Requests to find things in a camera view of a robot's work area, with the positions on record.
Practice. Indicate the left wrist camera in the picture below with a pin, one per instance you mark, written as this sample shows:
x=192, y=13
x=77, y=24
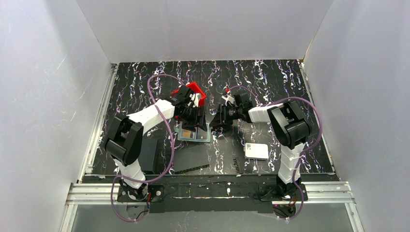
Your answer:
x=194, y=101

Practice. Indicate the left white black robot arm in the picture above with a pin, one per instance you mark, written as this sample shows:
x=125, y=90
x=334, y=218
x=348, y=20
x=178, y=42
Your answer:
x=125, y=134

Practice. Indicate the red plastic bin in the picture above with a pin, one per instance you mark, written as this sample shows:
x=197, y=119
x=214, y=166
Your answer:
x=184, y=93

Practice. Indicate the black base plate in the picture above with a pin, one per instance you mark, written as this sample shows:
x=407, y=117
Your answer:
x=147, y=193
x=269, y=193

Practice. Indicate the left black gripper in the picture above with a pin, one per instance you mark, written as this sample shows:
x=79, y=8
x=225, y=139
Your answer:
x=195, y=116

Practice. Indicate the mint green card holder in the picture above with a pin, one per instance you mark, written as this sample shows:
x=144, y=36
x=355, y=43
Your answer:
x=178, y=128

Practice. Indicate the white flat box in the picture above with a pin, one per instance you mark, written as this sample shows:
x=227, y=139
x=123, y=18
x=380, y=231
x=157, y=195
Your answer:
x=255, y=151

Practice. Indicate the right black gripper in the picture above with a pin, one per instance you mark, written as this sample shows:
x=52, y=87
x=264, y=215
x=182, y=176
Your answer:
x=222, y=114

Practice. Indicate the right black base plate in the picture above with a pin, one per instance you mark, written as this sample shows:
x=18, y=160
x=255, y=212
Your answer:
x=269, y=193

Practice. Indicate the small black comb strip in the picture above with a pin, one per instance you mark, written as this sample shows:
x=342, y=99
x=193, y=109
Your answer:
x=236, y=167

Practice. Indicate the orange card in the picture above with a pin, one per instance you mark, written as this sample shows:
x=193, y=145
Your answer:
x=187, y=134

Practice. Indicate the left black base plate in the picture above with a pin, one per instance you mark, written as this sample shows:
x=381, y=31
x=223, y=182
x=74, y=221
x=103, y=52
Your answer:
x=147, y=193

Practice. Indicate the black rectangular block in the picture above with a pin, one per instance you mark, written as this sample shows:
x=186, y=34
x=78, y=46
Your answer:
x=147, y=157

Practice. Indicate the black flat plate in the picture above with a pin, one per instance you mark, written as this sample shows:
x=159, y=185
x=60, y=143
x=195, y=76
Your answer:
x=190, y=159

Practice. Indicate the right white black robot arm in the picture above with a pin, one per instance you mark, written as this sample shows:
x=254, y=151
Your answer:
x=290, y=127

